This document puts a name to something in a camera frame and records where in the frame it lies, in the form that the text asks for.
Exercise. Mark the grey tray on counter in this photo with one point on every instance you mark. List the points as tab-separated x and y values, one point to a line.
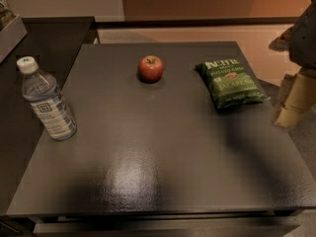
11	36

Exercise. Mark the green jalapeno chip bag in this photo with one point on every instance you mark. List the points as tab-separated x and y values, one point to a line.
228	83

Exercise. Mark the dark side counter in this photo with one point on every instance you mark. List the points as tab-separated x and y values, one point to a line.
54	43

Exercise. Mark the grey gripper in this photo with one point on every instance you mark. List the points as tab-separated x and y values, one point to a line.
305	39

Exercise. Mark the clear plastic water bottle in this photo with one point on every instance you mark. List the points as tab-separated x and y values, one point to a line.
42	92

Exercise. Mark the red apple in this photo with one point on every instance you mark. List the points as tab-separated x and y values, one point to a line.
150	69

